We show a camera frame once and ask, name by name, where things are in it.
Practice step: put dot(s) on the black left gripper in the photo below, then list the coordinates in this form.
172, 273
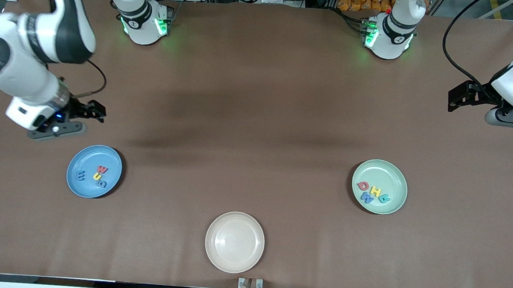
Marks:
480, 94

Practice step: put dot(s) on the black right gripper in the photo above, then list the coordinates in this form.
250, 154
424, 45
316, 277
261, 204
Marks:
77, 108

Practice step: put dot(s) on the red foam small w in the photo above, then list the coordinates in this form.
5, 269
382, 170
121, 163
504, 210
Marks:
102, 169

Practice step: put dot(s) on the yellow foam letter u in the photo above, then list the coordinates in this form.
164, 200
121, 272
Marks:
96, 176

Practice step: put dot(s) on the blue foam letter m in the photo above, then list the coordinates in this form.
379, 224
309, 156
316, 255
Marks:
80, 176

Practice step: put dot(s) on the blue foam letter g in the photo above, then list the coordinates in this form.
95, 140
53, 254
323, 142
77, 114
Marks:
100, 183

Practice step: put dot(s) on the teal foam letter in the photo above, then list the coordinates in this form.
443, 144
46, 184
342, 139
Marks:
384, 198

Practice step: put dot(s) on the yellow foam letter H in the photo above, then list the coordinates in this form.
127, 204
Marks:
375, 191

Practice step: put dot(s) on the red foam letter Q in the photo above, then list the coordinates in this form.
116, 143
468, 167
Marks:
359, 185

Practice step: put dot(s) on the blue foam capital W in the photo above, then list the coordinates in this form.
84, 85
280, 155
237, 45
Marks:
367, 197

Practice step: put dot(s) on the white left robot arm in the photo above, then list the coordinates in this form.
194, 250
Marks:
392, 36

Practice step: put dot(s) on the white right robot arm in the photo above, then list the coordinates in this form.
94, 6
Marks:
22, 78

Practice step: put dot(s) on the blue plastic plate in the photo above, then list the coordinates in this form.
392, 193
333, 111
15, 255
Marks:
88, 155

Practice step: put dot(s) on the green plastic plate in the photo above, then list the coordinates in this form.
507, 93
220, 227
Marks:
381, 171

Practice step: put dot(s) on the orange objects pile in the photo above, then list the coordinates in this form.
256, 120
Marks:
352, 1

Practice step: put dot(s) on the brown table mat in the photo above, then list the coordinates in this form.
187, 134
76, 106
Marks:
288, 74

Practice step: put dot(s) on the beige plastic plate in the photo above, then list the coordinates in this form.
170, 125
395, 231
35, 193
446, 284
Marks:
234, 242

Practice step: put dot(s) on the metal edge bracket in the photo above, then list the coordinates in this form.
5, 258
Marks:
242, 282

